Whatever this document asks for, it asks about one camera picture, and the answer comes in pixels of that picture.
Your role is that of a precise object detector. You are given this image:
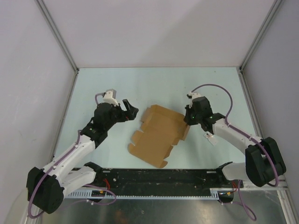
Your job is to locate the brown cardboard box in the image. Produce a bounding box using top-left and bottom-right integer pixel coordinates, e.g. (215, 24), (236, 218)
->
(128, 105), (190, 168)

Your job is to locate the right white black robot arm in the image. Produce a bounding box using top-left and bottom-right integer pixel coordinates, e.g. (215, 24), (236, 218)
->
(184, 93), (286, 187)

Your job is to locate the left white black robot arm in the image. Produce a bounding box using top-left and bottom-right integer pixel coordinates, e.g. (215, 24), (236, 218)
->
(26, 99), (139, 219)

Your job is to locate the right aluminium frame post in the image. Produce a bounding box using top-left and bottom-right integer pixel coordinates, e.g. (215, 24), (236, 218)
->
(238, 0), (284, 70)

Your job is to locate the left aluminium frame post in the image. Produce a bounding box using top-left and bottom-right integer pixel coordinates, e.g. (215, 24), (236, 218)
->
(34, 0), (78, 72)

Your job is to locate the purple cable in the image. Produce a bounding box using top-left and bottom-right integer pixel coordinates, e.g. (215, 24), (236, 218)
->
(190, 84), (280, 187)
(27, 93), (106, 219)

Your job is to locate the aluminium rail beam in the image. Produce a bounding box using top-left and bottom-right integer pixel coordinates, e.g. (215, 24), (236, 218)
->
(242, 175), (288, 188)

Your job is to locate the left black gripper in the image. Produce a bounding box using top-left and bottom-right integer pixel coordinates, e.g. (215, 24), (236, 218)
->
(105, 99), (138, 130)

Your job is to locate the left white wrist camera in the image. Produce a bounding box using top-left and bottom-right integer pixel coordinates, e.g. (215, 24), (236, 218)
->
(103, 89), (118, 106)

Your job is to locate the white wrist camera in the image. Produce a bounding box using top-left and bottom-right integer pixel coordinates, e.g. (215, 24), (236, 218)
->
(103, 89), (118, 106)
(187, 92), (202, 102)

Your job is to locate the grey slotted cable duct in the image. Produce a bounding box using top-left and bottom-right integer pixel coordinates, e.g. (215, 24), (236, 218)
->
(65, 188), (219, 200)

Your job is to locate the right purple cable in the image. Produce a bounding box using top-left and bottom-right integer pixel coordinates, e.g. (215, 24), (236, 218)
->
(190, 84), (280, 187)

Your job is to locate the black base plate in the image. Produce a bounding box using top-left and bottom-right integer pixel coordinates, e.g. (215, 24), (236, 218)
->
(97, 168), (239, 189)

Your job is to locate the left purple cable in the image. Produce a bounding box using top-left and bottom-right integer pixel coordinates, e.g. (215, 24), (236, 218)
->
(27, 93), (106, 219)

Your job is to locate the aluminium frame post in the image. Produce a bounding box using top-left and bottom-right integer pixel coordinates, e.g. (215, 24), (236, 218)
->
(238, 0), (284, 70)
(34, 0), (78, 72)

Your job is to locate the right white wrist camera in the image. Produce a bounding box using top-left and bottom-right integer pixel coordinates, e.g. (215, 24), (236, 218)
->
(187, 92), (202, 102)

